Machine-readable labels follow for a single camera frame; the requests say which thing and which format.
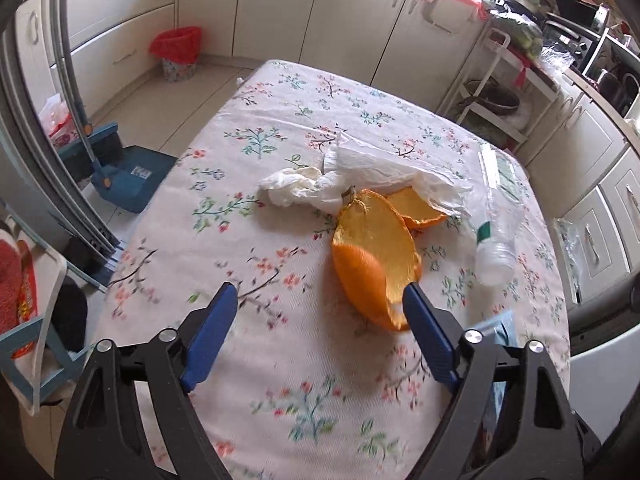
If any white tissue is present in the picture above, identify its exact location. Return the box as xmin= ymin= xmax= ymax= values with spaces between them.
xmin=259 ymin=134 xmax=485 ymax=216

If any white kitchen trolley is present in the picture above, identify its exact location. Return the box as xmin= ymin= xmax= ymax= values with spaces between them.
xmin=437 ymin=27 xmax=560 ymax=152

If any blue white folding rack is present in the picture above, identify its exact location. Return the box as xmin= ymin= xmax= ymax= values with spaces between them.
xmin=1 ymin=216 xmax=87 ymax=416

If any black wok on trolley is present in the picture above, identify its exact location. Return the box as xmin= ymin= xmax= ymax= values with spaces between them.
xmin=458 ymin=77 xmax=521 ymax=116

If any clear plastic bottle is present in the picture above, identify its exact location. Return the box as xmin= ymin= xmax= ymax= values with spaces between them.
xmin=474 ymin=144 xmax=523 ymax=287

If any blue broom with handle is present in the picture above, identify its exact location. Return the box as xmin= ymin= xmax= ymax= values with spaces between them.
xmin=48 ymin=0 xmax=125 ymax=190

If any milk carton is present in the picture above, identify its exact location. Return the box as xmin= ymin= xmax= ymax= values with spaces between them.
xmin=472 ymin=310 xmax=518 ymax=348

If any orange peel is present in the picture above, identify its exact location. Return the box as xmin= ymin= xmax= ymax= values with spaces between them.
xmin=331 ymin=186 xmax=447 ymax=332

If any hanging white bin red bag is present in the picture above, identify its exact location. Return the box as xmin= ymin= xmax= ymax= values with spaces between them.
xmin=422 ymin=0 xmax=489 ymax=34

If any blue dustpan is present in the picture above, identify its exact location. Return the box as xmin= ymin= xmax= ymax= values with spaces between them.
xmin=91 ymin=145 xmax=177 ymax=214

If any red-lined small trash bin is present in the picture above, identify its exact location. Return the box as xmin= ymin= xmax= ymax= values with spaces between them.
xmin=149 ymin=26 xmax=202 ymax=82

